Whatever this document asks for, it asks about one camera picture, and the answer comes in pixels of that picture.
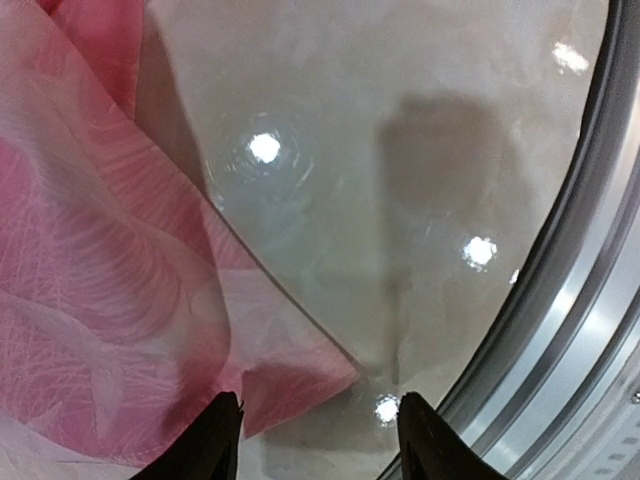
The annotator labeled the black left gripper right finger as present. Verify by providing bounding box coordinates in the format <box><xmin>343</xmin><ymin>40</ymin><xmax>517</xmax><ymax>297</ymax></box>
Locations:
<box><xmin>397</xmin><ymin>392</ymin><xmax>505</xmax><ymax>480</ymax></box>

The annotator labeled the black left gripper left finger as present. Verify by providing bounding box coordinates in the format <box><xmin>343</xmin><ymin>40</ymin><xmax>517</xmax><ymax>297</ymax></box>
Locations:
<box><xmin>131</xmin><ymin>392</ymin><xmax>244</xmax><ymax>480</ymax></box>

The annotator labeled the pink garment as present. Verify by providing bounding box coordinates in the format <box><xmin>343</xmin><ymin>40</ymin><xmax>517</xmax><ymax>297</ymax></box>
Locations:
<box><xmin>1</xmin><ymin>1</ymin><xmax>358</xmax><ymax>466</ymax></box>

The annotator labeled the aluminium front rail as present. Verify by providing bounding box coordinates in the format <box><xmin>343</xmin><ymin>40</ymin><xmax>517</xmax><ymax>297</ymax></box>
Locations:
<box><xmin>434</xmin><ymin>1</ymin><xmax>639</xmax><ymax>479</ymax></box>

